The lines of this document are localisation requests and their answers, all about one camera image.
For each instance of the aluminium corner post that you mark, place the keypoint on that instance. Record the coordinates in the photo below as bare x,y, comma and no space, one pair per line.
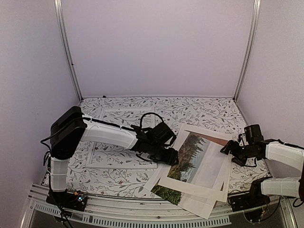
66,48
248,51

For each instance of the right aluminium corner post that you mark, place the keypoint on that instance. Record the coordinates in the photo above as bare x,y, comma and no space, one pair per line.
248,51

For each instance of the floral patterned table mat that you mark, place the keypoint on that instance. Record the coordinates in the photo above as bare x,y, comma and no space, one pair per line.
103,169

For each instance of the lower forest photo print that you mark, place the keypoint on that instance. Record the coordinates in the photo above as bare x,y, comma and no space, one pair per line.
199,206

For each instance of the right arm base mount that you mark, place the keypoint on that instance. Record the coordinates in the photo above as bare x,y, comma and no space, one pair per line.
254,198

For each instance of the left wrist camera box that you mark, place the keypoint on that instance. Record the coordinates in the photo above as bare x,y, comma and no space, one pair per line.
163,134

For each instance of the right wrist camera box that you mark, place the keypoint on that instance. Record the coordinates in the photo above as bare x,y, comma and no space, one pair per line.
253,134

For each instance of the landscape photo print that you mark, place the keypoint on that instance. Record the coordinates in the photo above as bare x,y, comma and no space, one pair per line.
190,174

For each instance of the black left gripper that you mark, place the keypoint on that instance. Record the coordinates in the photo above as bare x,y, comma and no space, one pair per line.
171,159

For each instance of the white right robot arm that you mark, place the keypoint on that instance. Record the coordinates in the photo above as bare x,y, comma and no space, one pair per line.
288,161

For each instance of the front aluminium rail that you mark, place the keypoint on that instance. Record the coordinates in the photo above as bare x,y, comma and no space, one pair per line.
119,212

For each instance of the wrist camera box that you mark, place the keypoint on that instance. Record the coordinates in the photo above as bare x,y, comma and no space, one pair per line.
253,134
163,134

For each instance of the white picture frame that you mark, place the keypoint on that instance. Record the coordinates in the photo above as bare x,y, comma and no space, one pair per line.
109,149

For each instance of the brown frame backing board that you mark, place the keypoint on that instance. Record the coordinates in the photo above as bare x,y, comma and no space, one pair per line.
219,169

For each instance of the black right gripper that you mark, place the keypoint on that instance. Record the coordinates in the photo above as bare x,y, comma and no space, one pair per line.
233,152

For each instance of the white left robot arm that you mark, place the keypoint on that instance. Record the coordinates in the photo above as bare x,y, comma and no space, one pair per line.
74,127

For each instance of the left aluminium corner post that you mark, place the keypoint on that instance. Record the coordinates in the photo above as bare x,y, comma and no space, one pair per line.
66,48

